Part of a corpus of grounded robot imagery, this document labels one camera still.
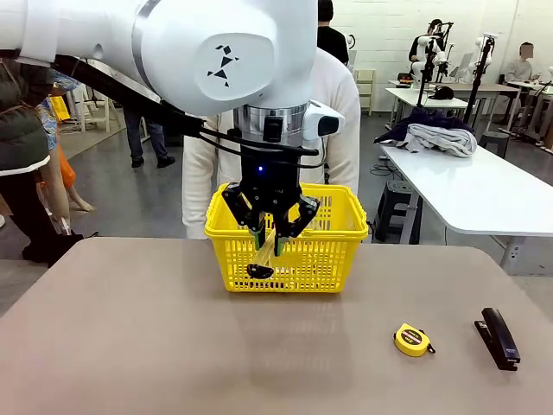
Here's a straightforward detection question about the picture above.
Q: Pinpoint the yellow tape measure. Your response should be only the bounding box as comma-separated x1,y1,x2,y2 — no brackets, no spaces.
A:
393,322,436,358

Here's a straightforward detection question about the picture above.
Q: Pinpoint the person in black jacket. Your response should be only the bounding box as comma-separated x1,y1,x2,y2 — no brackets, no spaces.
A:
317,0,350,66

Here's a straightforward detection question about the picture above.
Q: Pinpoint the black tripod stand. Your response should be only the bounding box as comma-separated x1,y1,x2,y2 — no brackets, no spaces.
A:
414,21,454,109
464,36,498,131

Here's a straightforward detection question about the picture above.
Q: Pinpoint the person's right forearm white sleeve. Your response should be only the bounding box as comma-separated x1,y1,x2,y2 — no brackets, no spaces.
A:
181,137,222,241

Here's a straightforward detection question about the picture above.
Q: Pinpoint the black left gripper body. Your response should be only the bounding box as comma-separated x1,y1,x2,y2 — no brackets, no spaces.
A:
239,144,303,217

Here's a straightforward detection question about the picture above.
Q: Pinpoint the person in white cardigan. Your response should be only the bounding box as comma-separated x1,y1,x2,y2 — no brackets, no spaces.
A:
181,47,360,241

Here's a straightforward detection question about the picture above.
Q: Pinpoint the black plastic stool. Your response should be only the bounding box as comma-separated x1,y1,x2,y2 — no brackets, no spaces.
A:
373,180,423,246

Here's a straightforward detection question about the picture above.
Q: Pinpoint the white humanoid robot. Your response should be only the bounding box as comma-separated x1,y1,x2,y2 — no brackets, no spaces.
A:
408,34,450,83

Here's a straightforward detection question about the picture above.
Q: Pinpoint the white wooden stool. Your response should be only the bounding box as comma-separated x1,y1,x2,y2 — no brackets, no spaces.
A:
71,84,122,133

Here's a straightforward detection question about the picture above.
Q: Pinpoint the large white table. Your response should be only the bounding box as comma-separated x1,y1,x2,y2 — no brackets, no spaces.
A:
376,140,553,278

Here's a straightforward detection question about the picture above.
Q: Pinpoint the white desk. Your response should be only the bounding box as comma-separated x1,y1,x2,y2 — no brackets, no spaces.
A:
505,80,553,144

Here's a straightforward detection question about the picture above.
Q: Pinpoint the black floor cable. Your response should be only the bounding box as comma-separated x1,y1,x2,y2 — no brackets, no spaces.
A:
371,155,405,178

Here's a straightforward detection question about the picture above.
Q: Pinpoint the white shelf cart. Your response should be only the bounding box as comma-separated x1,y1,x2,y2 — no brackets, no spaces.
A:
353,68,377,116

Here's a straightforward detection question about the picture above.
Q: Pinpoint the person's left forearm white sleeve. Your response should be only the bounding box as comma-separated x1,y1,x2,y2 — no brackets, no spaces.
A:
323,129,360,195

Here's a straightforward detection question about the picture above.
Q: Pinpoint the small white table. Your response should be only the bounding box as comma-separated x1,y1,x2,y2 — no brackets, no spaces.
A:
384,86,470,131

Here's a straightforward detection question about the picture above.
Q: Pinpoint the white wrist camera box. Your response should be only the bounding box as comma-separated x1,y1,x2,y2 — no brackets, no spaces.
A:
302,99,346,142

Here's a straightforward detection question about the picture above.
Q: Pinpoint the person in dark vest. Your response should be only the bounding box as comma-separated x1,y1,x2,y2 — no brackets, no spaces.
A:
0,60,84,265

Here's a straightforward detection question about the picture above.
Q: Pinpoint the gray garment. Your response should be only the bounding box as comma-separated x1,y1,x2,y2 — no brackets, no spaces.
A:
405,123,479,157

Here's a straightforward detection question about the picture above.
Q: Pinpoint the person in white shirt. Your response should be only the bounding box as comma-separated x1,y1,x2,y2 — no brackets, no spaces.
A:
123,103,176,169

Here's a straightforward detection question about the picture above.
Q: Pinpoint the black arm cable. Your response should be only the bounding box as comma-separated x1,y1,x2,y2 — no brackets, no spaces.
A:
49,54,325,169

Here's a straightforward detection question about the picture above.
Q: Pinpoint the seated person in gray top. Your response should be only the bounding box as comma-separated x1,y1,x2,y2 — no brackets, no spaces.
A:
503,41,537,86

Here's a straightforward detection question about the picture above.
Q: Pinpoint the dark navy garment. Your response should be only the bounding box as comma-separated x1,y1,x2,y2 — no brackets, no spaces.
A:
374,107,476,146

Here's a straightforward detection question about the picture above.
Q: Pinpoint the mannequin in patterned dress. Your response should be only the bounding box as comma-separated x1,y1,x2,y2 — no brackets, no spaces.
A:
36,71,96,237

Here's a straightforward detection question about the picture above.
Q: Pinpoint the yellow plastic shopping basket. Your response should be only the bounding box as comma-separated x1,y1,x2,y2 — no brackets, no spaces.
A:
203,182,369,294

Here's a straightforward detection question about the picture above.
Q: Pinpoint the yellow bag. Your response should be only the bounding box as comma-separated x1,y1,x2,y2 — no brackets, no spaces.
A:
50,95,71,125

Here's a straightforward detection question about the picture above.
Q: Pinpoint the yellow black utility knife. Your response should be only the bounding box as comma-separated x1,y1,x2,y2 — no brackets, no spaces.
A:
245,228,277,280

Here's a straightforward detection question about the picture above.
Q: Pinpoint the black stapler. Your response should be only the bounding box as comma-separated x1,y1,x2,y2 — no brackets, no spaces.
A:
474,307,522,372

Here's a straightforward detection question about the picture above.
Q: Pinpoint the gray round stool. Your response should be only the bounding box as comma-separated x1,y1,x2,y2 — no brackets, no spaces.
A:
478,131,512,159

